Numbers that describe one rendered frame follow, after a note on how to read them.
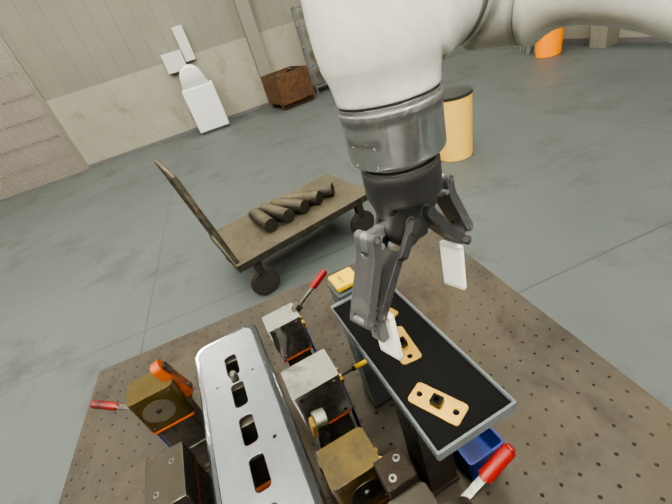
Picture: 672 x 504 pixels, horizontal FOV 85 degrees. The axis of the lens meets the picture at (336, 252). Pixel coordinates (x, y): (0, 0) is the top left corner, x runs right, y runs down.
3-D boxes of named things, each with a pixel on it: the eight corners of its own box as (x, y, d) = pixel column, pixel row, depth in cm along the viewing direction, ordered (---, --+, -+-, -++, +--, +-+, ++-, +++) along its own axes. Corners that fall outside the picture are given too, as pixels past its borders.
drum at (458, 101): (428, 157, 420) (421, 97, 384) (460, 144, 426) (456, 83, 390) (450, 167, 385) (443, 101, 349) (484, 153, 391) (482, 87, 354)
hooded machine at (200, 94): (229, 121, 920) (204, 59, 842) (231, 125, 869) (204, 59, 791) (201, 131, 911) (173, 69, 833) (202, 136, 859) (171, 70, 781)
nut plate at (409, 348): (383, 334, 69) (382, 329, 69) (401, 326, 70) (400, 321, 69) (403, 366, 62) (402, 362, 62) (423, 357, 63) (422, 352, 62)
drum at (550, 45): (526, 58, 662) (527, 11, 622) (549, 50, 669) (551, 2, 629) (547, 59, 623) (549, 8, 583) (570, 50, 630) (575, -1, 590)
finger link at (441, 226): (395, 211, 39) (400, 198, 39) (441, 238, 47) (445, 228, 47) (425, 218, 37) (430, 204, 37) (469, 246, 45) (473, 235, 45)
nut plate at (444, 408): (406, 400, 57) (405, 396, 56) (418, 382, 59) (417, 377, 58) (458, 428, 52) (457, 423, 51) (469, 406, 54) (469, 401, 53)
